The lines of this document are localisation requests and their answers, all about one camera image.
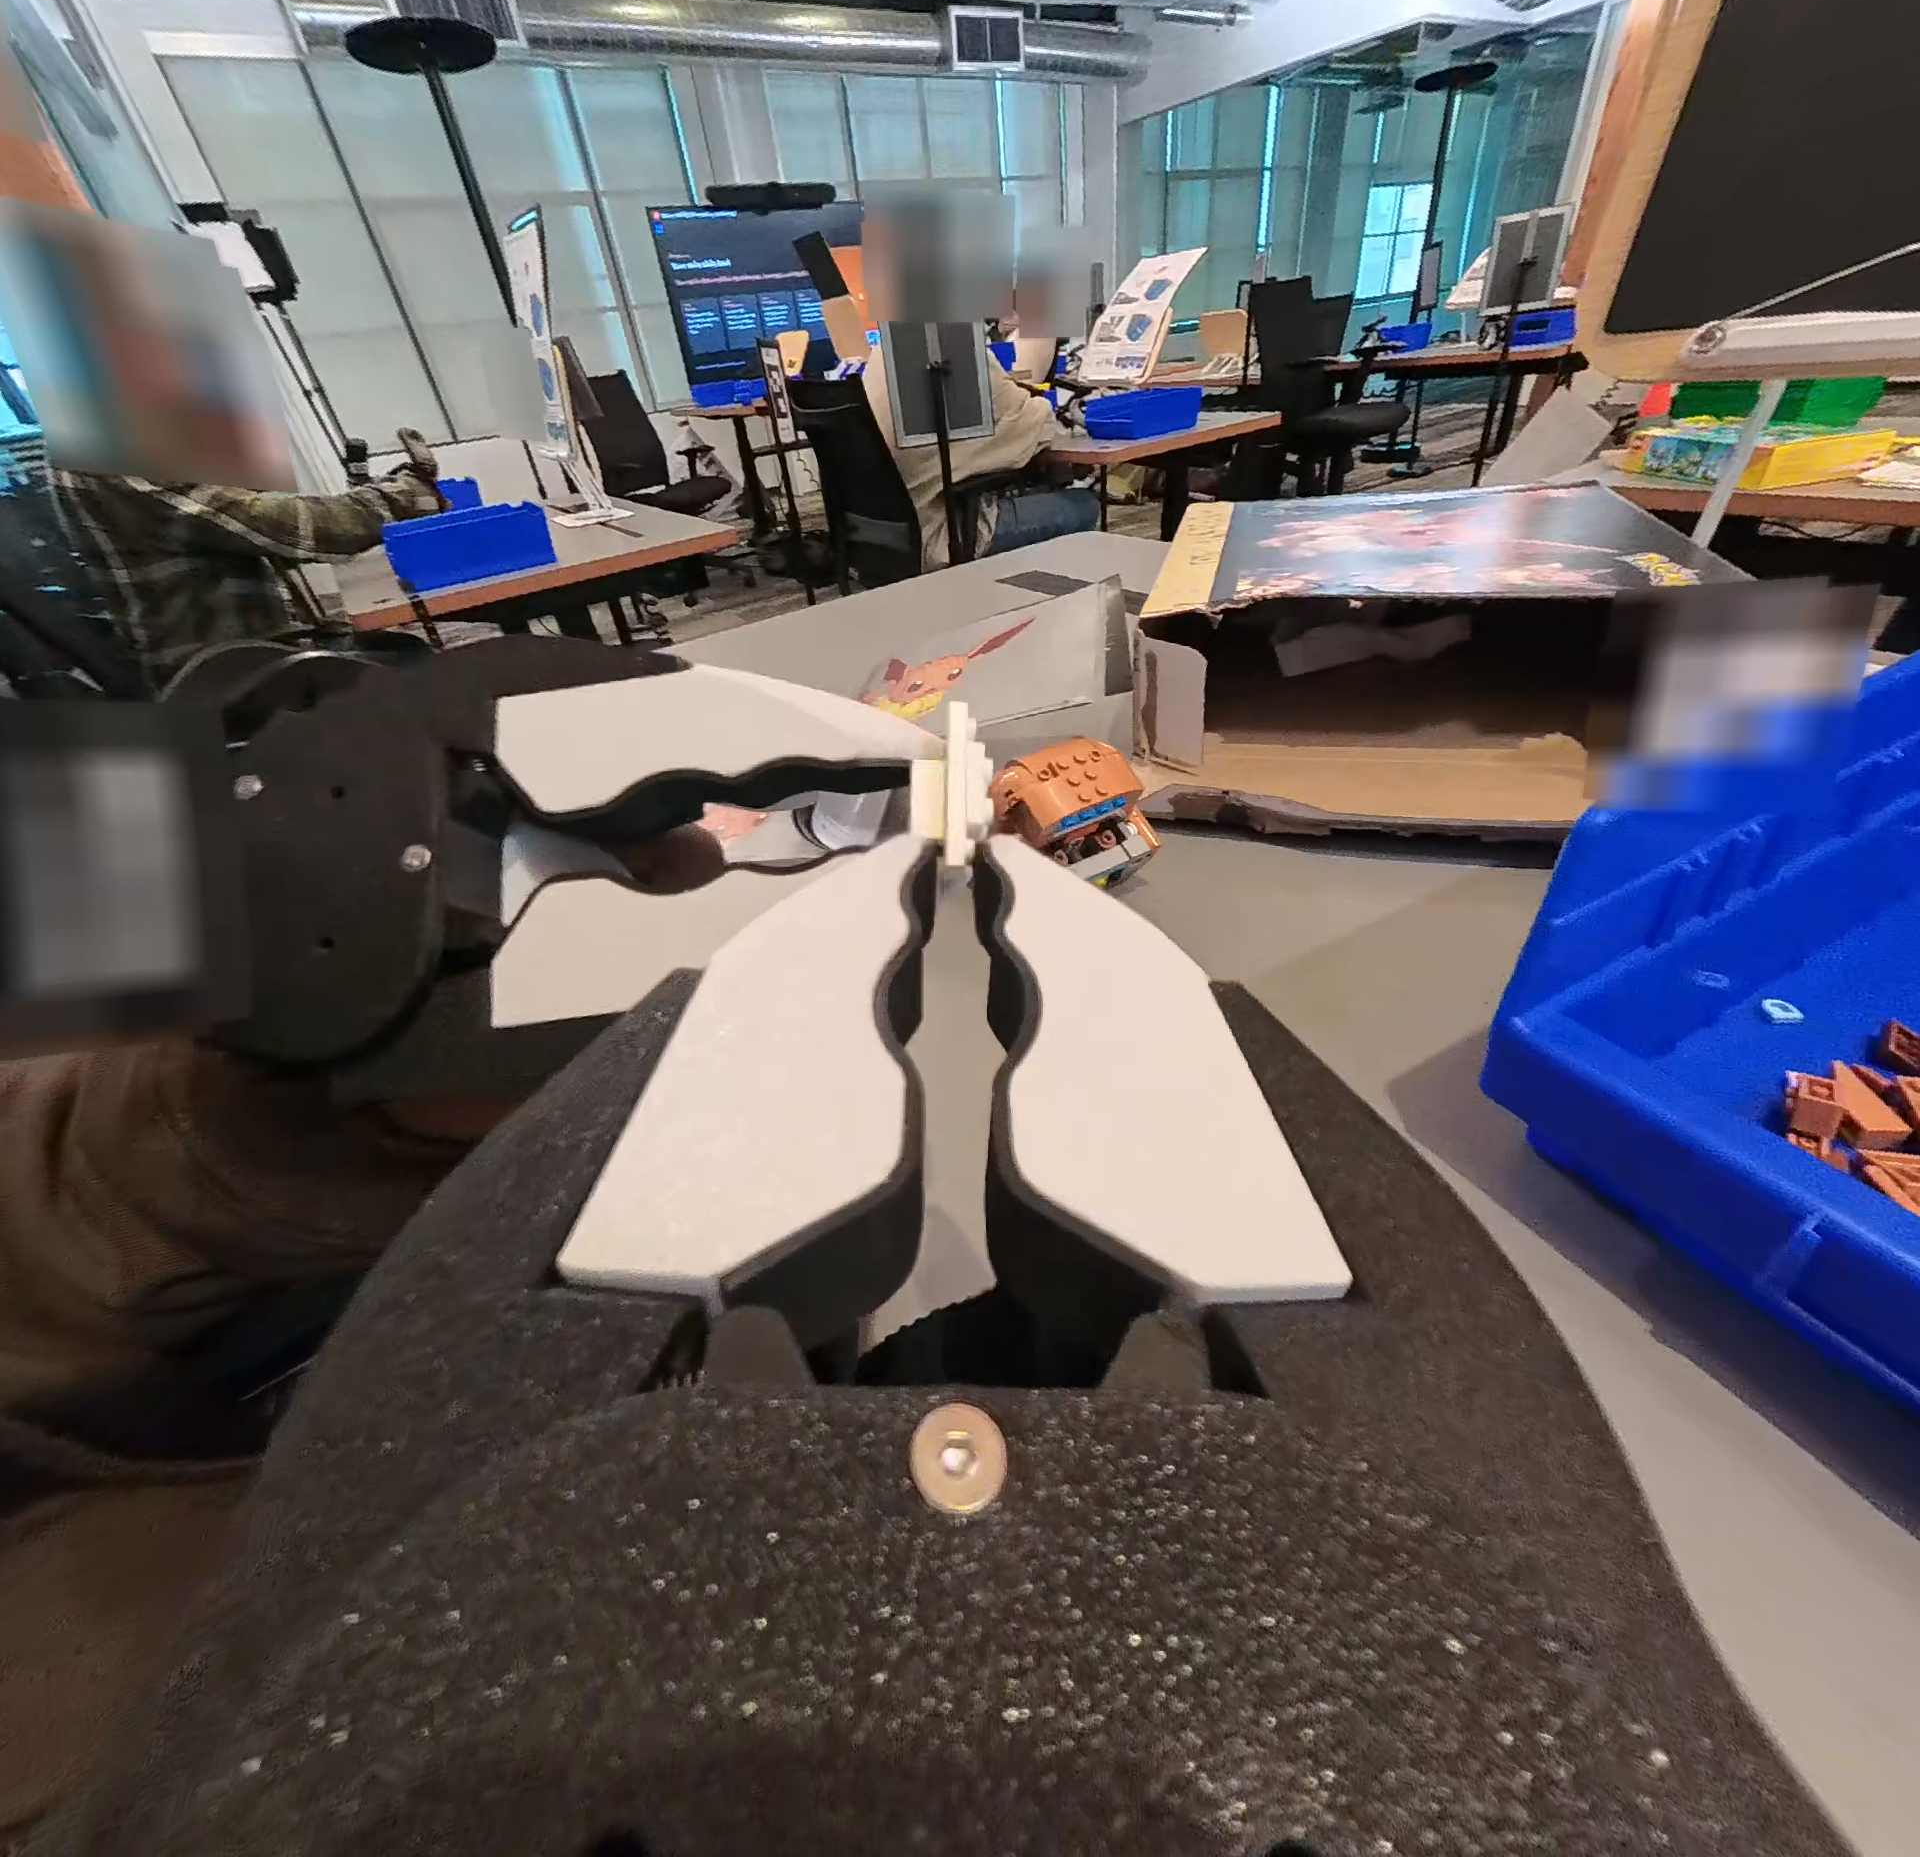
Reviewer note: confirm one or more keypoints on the white brick plate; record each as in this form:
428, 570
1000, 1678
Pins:
961, 779

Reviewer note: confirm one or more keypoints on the black office chair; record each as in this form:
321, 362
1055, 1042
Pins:
616, 433

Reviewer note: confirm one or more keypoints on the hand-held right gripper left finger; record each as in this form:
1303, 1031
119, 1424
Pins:
767, 1124

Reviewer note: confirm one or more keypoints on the printed paper sheet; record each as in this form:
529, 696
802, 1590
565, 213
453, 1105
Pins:
1140, 313

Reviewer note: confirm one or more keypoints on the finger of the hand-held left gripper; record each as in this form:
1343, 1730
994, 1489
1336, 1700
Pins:
706, 743
646, 934

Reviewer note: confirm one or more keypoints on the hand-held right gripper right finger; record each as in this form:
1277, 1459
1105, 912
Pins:
1165, 1124

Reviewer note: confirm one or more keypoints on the white screen stand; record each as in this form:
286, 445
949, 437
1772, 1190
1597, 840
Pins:
1800, 358

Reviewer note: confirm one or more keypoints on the instruction booklet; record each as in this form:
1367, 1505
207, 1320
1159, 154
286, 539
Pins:
1007, 673

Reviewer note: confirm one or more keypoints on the stack of blue bins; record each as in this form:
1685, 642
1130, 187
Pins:
467, 546

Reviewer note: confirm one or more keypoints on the wood-framed black screen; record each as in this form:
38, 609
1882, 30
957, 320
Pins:
1770, 133

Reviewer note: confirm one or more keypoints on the lit background screen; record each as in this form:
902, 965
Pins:
751, 292

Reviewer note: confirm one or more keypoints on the silver ceiling duct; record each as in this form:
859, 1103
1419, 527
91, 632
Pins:
691, 13

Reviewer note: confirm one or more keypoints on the blue plastic bin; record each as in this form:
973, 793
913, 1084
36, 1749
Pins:
1711, 1017

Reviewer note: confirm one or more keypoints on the pile of brown bricks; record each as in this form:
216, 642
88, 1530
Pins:
1854, 1102

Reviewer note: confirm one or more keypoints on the small blue bin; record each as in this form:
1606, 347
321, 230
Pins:
1140, 412

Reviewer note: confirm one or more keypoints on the wooden background table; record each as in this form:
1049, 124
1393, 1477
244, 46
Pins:
557, 563

